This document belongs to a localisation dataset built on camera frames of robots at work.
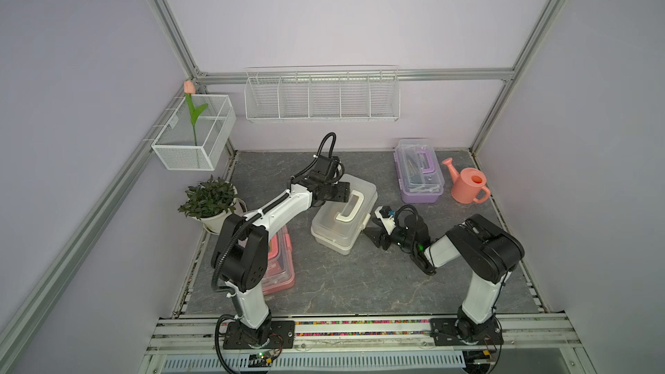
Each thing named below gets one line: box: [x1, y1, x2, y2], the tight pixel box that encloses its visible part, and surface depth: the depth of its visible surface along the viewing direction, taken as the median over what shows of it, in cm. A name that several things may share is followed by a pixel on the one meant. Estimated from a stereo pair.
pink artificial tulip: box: [183, 79, 209, 147], surface depth 86 cm
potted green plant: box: [177, 174, 239, 234], surface depth 84 cm
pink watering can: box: [441, 157, 491, 205], surface depth 99 cm
